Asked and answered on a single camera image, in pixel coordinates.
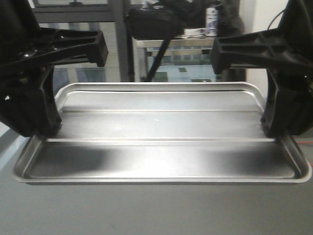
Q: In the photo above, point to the white spray bottle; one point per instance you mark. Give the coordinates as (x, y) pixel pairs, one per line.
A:
(211, 22)

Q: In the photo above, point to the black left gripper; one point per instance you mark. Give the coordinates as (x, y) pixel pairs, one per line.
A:
(25, 45)

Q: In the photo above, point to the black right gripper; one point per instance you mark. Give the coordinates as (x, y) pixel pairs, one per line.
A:
(287, 48)

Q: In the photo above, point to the silver metal tray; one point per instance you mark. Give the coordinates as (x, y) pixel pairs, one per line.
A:
(161, 133)

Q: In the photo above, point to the black bag on table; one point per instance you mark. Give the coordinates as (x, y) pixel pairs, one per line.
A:
(153, 23)

